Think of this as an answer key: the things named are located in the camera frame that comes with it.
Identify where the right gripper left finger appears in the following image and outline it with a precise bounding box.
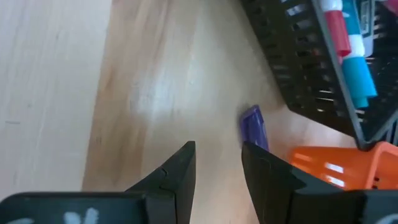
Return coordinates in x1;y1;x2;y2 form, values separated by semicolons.
126;141;197;224

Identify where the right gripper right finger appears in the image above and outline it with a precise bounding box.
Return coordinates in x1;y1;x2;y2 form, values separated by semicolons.
241;141;365;224

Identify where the purple-capped white marker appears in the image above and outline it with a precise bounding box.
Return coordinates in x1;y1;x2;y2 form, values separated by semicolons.
238;104;270;152

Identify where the light blue Expo marker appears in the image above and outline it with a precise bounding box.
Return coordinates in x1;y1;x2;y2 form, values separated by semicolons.
340;0;379;109

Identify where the red Expo marker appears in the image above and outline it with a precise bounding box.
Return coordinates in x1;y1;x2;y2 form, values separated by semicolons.
319;0;353;65

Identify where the dark blue Expo marker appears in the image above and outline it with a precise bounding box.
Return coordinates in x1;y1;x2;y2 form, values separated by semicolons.
356;0;376;58

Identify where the magenta Expo marker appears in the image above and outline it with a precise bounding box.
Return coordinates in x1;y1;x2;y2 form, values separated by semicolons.
382;0;398;16

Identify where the orange mesh basket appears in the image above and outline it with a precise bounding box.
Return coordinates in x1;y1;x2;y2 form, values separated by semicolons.
288;141;398;191

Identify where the black mesh basket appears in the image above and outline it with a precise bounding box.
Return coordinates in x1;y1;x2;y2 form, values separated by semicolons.
241;0;398;152

